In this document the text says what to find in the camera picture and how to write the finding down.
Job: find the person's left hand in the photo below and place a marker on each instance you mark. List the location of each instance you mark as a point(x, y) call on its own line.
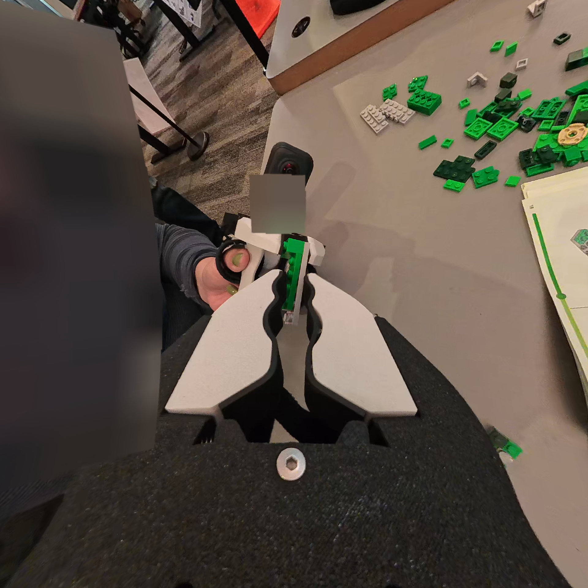
point(209, 280)

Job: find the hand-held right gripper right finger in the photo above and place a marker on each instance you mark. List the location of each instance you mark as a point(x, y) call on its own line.
point(363, 358)

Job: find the grey lego wedge plate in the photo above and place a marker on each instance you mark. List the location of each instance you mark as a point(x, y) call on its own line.
point(301, 294)

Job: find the orange red cloth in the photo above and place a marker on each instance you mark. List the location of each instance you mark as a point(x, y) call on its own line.
point(262, 16)

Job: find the white sign panel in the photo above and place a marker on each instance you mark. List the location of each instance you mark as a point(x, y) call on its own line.
point(147, 92)

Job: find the person's left forearm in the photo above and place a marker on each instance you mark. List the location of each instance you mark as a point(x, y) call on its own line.
point(183, 257)

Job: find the grey desk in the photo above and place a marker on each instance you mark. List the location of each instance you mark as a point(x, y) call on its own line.
point(413, 275)

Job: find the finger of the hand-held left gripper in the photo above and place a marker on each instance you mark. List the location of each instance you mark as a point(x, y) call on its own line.
point(264, 242)
point(316, 251)

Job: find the pile of lego pieces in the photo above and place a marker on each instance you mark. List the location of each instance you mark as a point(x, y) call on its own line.
point(505, 119)

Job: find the lego instruction booklet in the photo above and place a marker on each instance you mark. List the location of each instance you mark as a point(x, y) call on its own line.
point(565, 257)

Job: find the long green lego assembly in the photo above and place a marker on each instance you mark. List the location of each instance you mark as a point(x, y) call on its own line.
point(505, 444)

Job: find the black floor stand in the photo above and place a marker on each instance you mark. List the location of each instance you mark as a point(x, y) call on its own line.
point(198, 146)

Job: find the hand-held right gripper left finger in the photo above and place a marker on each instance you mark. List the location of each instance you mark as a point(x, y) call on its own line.
point(225, 358)

